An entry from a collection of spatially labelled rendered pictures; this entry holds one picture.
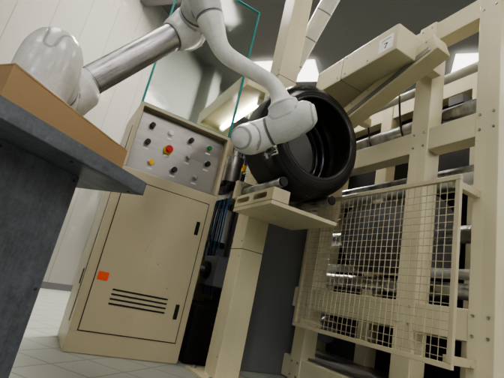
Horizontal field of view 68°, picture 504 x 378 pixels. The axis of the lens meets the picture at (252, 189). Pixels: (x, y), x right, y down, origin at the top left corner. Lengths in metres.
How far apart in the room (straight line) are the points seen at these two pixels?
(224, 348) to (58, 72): 1.37
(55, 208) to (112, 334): 1.03
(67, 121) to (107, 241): 1.05
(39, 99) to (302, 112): 0.72
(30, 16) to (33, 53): 3.94
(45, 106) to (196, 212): 1.28
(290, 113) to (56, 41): 0.69
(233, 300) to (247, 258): 0.22
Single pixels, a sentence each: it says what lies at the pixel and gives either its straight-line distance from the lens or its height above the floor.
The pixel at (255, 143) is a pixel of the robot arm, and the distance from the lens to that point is 1.21.
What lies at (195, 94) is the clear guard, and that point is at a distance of 2.29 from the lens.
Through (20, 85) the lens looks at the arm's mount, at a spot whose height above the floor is 0.71.
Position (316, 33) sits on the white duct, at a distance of 2.94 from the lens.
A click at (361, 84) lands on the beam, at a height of 1.64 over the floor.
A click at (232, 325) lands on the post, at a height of 0.25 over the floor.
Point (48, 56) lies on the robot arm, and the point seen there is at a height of 0.88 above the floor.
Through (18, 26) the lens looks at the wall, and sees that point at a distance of 5.00.
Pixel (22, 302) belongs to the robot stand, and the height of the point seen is 0.27.
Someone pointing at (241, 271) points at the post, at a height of 0.51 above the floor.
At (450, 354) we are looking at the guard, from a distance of 1.52.
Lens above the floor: 0.39
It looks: 16 degrees up
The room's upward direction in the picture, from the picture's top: 12 degrees clockwise
